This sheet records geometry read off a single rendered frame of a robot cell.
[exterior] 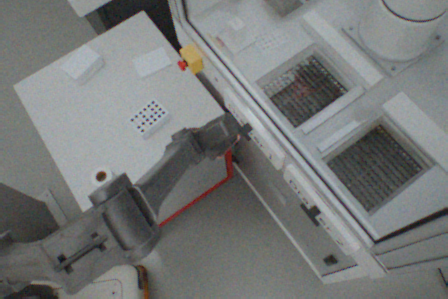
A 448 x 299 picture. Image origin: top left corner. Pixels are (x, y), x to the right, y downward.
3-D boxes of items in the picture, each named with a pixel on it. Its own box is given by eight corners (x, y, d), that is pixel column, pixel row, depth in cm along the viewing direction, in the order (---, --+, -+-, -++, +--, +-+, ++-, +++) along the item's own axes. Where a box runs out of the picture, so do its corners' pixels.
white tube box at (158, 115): (144, 140, 137) (141, 136, 133) (129, 124, 139) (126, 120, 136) (171, 117, 140) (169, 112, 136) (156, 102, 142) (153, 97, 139)
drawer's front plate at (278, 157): (278, 170, 124) (280, 159, 114) (224, 104, 134) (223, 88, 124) (282, 167, 124) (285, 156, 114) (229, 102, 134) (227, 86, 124)
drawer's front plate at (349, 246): (346, 255, 113) (356, 251, 103) (283, 177, 123) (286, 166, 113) (350, 252, 113) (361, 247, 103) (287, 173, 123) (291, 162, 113)
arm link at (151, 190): (76, 203, 52) (120, 270, 53) (111, 184, 50) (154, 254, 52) (168, 133, 93) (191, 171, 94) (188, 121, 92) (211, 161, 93)
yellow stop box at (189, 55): (191, 76, 136) (189, 65, 130) (180, 62, 139) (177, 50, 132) (204, 68, 137) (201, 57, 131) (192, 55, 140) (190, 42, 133)
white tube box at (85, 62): (81, 86, 146) (75, 79, 142) (65, 74, 149) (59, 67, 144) (104, 63, 150) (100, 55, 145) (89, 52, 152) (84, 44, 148)
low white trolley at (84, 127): (143, 247, 197) (86, 219, 127) (87, 153, 218) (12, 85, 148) (237, 181, 208) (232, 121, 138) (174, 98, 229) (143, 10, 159)
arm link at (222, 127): (167, 137, 89) (186, 170, 90) (206, 116, 84) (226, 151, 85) (189, 122, 100) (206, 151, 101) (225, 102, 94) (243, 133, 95)
